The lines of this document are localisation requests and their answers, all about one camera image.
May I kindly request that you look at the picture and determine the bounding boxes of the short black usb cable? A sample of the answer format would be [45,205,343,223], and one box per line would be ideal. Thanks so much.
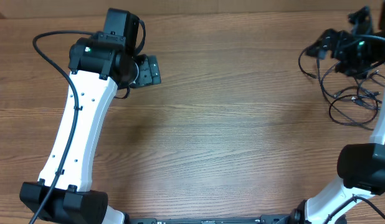
[332,70,385,111]

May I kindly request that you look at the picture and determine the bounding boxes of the long black cable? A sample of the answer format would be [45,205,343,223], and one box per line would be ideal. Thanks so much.
[297,46,381,126]

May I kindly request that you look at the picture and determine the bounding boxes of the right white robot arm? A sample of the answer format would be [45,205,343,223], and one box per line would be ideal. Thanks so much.
[279,1,385,223]

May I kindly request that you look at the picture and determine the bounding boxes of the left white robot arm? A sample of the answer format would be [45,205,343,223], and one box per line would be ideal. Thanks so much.
[19,8,161,223]

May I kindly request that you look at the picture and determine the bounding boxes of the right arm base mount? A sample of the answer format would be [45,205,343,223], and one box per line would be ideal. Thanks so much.
[287,200,307,224]

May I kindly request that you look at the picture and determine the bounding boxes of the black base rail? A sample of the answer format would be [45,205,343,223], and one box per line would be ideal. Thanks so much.
[130,214,289,224]

